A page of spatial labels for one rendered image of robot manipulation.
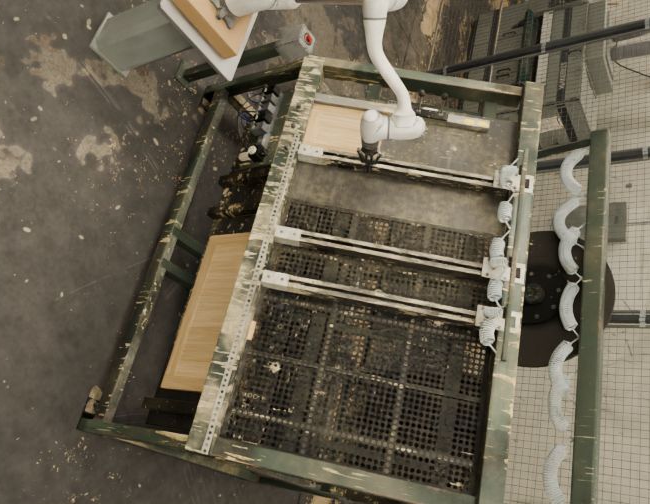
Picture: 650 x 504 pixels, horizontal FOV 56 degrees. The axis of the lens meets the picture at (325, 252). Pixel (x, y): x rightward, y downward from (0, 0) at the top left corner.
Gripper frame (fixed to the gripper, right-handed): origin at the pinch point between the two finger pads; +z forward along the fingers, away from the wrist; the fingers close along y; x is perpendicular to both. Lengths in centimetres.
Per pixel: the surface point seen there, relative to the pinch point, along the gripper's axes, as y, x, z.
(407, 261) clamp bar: 28, -47, 2
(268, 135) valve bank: -56, 12, 5
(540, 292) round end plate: 100, -31, 44
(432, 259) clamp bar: 39, -43, 2
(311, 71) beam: -43, 57, 3
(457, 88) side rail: 38, 63, 5
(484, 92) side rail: 52, 63, 5
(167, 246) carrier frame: -102, -48, 39
